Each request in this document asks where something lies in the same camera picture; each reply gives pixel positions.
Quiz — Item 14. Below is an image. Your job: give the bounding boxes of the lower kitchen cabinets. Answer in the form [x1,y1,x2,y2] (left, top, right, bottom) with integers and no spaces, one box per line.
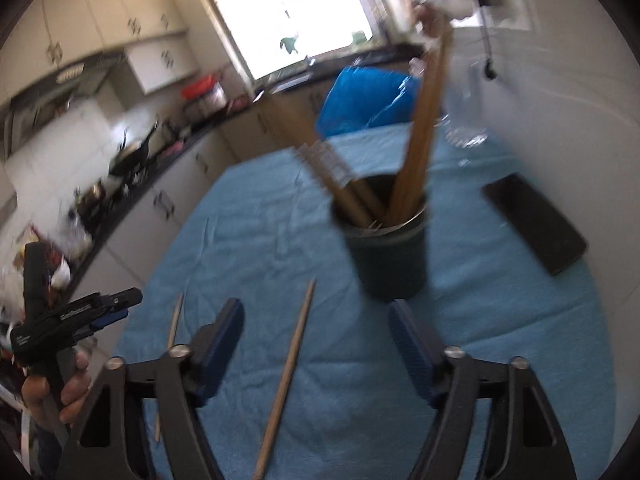
[63,89,314,300]

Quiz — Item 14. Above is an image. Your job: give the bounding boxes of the kitchen cabinets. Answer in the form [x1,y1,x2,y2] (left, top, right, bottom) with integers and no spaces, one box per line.
[63,89,314,300]
[1,0,200,99]

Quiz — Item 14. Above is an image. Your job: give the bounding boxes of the upper kitchen cabinets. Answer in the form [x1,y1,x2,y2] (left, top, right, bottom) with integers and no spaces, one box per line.
[1,0,200,99]

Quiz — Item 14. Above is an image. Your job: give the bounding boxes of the kitchen window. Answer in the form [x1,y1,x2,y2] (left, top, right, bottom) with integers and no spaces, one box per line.
[208,0,384,81]

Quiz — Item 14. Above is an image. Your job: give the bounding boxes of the left hand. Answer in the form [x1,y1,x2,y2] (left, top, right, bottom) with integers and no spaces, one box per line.
[20,350,94,434]

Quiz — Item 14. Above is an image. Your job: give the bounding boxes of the condiment bottles on counter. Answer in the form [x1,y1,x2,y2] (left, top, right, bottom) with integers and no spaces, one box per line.
[1,223,72,323]

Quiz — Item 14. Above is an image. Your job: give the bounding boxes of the blue terry towel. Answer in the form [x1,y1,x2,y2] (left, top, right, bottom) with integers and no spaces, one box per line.
[116,139,615,479]

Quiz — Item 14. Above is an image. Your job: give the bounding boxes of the dark cylindrical utensil holder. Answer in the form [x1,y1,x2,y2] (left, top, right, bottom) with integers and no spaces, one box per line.
[330,193,428,302]

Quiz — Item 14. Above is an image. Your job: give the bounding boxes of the steel pot on stove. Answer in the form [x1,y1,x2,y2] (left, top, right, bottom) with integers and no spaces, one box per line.
[75,180,106,219]

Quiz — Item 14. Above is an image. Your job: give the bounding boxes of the black phone on towel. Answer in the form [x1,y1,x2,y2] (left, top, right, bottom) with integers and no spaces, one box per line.
[482,172,588,276]

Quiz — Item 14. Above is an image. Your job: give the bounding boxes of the black wok on stove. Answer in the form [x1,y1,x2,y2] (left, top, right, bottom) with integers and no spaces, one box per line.
[108,122,160,178]

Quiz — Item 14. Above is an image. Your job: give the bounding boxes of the range hood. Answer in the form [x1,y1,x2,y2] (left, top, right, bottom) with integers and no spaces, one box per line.
[1,49,125,160]

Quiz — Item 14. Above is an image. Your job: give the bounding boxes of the clear glass pitcher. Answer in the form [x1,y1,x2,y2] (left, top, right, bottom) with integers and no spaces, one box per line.
[444,55,487,148]

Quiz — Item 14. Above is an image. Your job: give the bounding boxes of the rice cooker with red lid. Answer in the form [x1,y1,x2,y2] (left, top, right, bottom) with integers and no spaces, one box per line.
[181,74,229,122]

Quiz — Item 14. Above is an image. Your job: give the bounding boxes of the blue plastic bag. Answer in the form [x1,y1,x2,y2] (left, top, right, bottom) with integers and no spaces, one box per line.
[314,67,422,138]

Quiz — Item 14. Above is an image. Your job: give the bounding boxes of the black power cable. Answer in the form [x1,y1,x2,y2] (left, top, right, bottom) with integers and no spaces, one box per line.
[474,0,499,83]

